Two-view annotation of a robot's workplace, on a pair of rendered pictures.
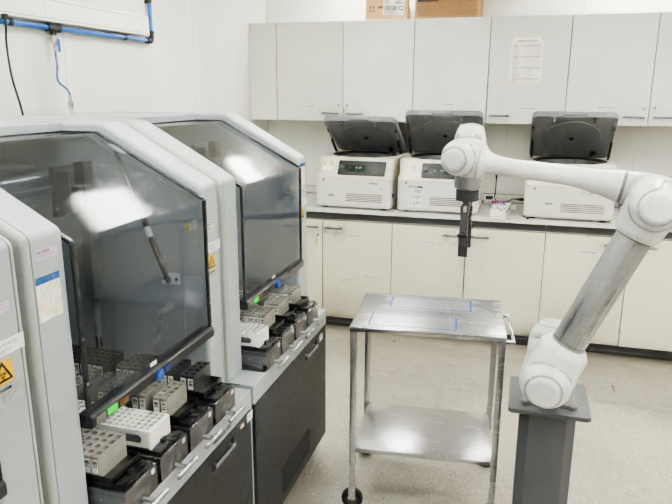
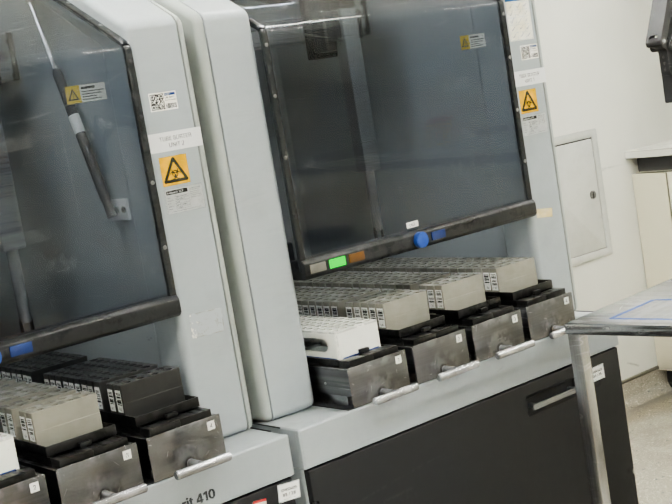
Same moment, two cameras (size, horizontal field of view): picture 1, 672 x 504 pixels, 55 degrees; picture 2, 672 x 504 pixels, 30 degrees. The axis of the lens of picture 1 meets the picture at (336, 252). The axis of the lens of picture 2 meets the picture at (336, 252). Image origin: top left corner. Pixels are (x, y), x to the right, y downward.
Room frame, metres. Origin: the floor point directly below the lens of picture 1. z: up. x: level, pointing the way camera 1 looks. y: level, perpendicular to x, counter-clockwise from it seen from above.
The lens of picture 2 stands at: (0.43, -0.99, 1.27)
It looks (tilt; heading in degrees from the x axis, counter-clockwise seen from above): 7 degrees down; 35
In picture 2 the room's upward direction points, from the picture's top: 9 degrees counter-clockwise
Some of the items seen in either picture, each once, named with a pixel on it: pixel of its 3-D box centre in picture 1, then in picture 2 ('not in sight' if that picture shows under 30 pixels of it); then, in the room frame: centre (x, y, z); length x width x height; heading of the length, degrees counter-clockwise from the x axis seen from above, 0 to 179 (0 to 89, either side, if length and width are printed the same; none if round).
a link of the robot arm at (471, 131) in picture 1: (469, 147); not in sight; (2.10, -0.43, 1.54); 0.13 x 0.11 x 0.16; 157
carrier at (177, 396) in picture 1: (174, 399); (64, 421); (1.69, 0.47, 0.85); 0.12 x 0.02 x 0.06; 164
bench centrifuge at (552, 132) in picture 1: (569, 163); not in sight; (4.38, -1.59, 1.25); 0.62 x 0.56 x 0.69; 163
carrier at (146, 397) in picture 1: (153, 396); (44, 417); (1.71, 0.53, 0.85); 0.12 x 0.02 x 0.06; 163
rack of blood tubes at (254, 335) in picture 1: (227, 333); (308, 338); (2.25, 0.41, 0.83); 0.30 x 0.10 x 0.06; 74
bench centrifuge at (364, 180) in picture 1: (364, 159); not in sight; (4.78, -0.21, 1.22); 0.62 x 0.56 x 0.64; 162
